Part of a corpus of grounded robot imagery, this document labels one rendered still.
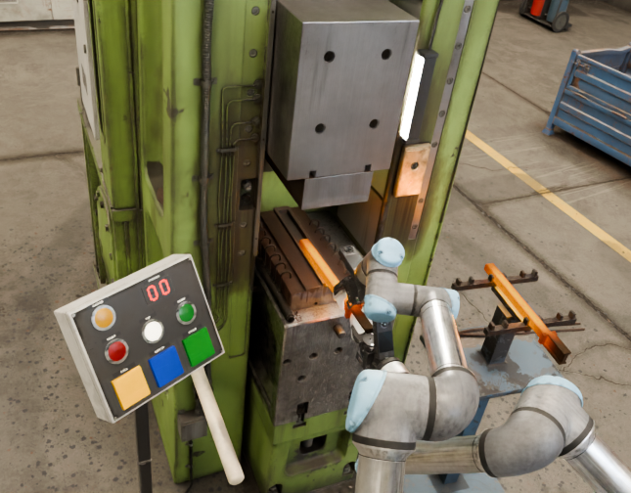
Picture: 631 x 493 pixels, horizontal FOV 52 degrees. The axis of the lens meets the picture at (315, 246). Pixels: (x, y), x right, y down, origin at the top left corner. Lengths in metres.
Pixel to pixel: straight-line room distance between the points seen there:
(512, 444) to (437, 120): 1.00
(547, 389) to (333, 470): 1.29
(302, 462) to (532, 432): 1.31
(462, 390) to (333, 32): 0.82
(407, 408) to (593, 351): 2.52
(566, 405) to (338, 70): 0.89
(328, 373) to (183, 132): 0.91
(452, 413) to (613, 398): 2.28
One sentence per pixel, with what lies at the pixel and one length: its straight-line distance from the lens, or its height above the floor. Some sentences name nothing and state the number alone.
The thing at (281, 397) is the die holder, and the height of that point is 0.61.
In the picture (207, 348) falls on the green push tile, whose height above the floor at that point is 1.00.
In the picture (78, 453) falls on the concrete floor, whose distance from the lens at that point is 2.78.
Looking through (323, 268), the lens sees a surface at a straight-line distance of 1.95.
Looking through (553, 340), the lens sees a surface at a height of 0.97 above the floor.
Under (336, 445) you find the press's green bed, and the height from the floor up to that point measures 0.19.
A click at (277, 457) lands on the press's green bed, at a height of 0.29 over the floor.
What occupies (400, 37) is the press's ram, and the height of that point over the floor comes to 1.72.
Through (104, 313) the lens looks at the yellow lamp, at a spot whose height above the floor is 1.17.
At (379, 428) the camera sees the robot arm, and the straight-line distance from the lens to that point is 1.19.
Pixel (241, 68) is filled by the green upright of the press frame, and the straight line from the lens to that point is 1.64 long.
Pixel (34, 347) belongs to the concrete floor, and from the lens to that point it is 3.21.
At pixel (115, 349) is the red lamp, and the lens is 1.57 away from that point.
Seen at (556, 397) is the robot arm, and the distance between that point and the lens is 1.45.
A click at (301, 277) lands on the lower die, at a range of 1.95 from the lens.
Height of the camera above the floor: 2.20
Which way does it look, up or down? 35 degrees down
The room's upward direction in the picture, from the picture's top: 8 degrees clockwise
